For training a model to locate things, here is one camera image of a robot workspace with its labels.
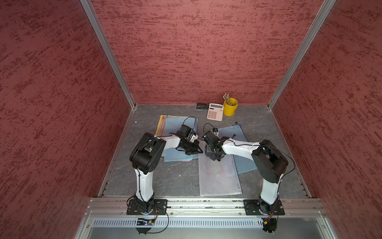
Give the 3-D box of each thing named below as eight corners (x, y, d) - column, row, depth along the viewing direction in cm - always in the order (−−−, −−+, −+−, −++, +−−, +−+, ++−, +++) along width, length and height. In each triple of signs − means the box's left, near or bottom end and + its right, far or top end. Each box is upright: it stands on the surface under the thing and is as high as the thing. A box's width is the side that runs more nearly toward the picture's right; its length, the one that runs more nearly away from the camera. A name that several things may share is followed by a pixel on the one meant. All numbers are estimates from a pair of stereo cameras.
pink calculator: (206, 119, 114) (206, 116, 111) (209, 105, 124) (209, 102, 121) (221, 122, 113) (222, 118, 110) (223, 107, 123) (223, 104, 120)
